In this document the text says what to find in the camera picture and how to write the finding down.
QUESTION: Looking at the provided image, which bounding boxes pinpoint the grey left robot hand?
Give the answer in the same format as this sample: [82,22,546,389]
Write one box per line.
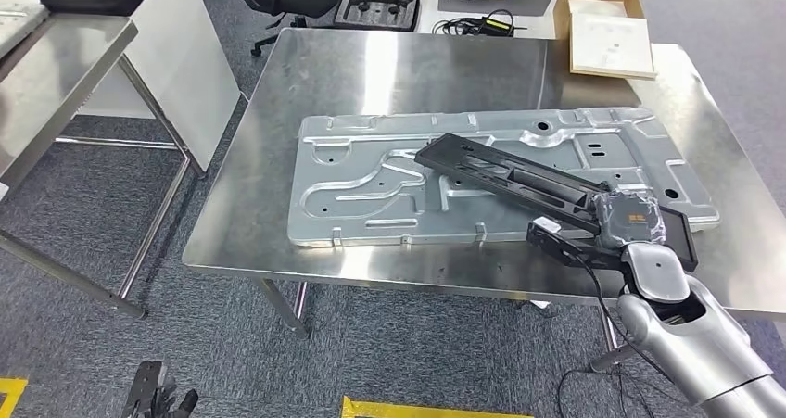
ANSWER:
[150,372,199,418]

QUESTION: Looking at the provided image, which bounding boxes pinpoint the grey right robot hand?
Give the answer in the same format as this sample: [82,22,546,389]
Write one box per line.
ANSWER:
[590,187,667,250]

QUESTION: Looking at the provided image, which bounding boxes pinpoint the long black plastic part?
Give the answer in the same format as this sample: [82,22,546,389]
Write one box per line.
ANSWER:
[414,133,700,273]

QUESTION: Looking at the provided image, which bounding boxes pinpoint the stainless steel workbench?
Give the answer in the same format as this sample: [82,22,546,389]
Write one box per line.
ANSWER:
[182,27,786,374]

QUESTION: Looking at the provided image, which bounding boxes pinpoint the open cardboard box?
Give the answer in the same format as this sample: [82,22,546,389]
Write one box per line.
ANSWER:
[552,0,657,81]

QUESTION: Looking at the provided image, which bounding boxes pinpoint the stamped silver metal panel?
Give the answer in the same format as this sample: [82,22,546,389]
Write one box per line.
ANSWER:
[0,4,50,60]
[286,107,721,248]

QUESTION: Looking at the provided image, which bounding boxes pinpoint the black foam insert tray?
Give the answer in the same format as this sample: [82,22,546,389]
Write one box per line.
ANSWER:
[333,0,428,32]

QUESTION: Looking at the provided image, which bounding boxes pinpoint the plain white cabinet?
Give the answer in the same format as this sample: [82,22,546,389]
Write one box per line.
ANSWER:
[78,0,242,180]

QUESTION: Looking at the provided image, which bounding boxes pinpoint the stainless steel table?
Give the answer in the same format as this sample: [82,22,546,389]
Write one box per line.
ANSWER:
[0,4,193,320]

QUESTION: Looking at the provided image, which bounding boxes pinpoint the black perforated bracket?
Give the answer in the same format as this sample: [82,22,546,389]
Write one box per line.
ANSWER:
[121,361,167,418]

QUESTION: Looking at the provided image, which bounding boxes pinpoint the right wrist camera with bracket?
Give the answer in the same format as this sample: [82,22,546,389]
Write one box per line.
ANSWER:
[526,216,634,272]

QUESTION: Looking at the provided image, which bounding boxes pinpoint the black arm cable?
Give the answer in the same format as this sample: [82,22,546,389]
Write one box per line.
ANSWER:
[574,254,677,386]

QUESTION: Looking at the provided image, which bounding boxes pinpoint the black floor cables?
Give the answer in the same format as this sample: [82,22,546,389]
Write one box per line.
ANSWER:
[555,365,677,418]

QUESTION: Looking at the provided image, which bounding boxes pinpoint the black charger with cables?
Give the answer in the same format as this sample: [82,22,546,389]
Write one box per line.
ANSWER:
[432,8,529,38]

